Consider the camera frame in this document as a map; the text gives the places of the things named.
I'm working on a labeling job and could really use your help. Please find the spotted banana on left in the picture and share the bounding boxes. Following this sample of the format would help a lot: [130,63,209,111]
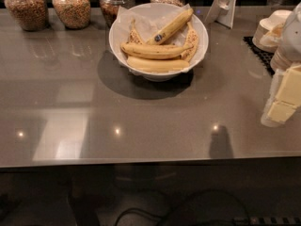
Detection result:
[128,19,144,44]

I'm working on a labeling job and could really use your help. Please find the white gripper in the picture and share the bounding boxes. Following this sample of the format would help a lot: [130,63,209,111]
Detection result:
[270,3,301,107]

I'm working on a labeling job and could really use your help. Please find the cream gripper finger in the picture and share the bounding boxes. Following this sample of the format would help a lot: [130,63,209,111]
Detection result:
[261,99,296,127]

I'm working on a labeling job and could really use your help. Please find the spotted banana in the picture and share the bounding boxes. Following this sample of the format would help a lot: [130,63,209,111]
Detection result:
[181,22,199,61]
[128,19,144,44]

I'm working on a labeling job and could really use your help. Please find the black cable on floor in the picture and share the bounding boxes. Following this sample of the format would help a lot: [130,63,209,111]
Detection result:
[112,188,250,226]

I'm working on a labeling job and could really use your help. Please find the black rubber mat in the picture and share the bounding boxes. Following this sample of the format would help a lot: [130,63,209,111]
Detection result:
[243,37,275,76]

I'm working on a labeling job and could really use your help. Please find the white sign stand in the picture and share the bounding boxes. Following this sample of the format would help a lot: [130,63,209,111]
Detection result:
[204,0,236,29]

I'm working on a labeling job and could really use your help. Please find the yellow banana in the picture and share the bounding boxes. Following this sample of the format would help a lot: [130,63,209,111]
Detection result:
[120,42,193,59]
[127,56,189,73]

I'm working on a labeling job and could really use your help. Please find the white ceramic bowl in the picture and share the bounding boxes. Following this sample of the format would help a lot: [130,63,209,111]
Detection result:
[108,2,210,82]

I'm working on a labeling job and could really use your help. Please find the front yellow banana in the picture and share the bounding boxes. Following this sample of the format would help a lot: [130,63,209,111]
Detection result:
[127,56,189,73]

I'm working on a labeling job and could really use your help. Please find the stack of white paper bowls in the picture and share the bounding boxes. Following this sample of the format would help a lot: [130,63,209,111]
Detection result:
[252,9,291,53]

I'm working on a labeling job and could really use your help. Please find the spotted banana on right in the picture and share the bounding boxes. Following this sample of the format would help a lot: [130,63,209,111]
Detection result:
[181,22,199,61]

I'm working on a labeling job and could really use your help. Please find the glass cereal jar far left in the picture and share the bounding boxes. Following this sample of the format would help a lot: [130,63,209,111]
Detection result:
[4,0,48,31]

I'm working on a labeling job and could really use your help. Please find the banana with blue sticker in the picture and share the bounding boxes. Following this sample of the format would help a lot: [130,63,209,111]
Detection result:
[147,8,194,45]

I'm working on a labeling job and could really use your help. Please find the middle yellow banana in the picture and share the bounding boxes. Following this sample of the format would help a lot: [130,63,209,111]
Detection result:
[120,42,193,59]

